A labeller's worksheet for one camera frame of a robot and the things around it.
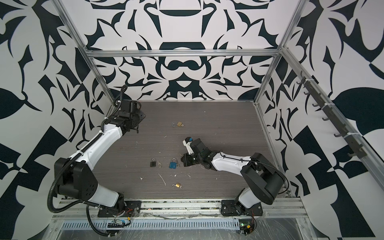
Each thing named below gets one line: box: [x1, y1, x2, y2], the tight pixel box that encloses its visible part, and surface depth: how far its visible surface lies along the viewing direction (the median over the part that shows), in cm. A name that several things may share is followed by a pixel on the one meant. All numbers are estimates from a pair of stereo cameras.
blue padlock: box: [169, 158, 178, 169], surface depth 90 cm
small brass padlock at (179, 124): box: [171, 121, 183, 128], surface depth 108 cm
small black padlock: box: [150, 157, 157, 168], surface depth 91 cm
